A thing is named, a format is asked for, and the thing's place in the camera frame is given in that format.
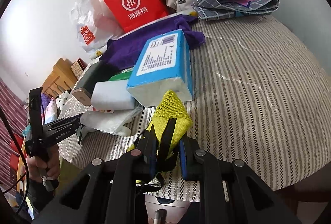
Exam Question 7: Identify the left hand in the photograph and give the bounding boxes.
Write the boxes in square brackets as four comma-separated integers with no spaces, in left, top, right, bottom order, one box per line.
[26,144,60,183]

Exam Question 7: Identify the purple towel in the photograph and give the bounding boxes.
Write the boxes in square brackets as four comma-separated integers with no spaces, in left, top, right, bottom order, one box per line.
[99,14,205,70]

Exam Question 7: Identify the brown patterned book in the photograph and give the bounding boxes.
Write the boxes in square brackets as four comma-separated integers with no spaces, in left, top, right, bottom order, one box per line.
[70,58,87,80]

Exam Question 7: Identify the green wet wipes pack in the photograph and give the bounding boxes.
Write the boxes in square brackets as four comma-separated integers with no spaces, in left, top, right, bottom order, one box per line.
[109,67,133,81]

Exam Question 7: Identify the white sponge block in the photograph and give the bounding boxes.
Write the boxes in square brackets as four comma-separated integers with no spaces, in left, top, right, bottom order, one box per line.
[91,79,135,111]

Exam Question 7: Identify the dark green tea tin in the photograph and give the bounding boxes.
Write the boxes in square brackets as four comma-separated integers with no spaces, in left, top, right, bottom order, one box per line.
[71,61,116,106]

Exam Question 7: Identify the red paper shopping bag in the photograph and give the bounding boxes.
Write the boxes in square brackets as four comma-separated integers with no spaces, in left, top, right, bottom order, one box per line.
[103,0,169,33]

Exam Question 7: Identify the blue tissue pack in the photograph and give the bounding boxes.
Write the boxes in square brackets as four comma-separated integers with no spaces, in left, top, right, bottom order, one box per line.
[127,29,193,107]

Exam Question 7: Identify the yellow mesh pouch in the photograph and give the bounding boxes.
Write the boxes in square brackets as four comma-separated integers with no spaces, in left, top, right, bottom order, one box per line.
[127,89,194,185]

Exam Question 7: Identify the white Miniso plastic bag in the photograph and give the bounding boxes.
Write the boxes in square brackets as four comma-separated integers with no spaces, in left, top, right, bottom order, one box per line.
[70,0,124,56]

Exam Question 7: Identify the clear plastic bag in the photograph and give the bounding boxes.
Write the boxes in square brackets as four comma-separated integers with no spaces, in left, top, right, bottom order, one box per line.
[80,106,143,136]

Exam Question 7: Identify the wooden headboard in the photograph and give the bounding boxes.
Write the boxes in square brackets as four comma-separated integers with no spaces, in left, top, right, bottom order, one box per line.
[42,58,77,98]

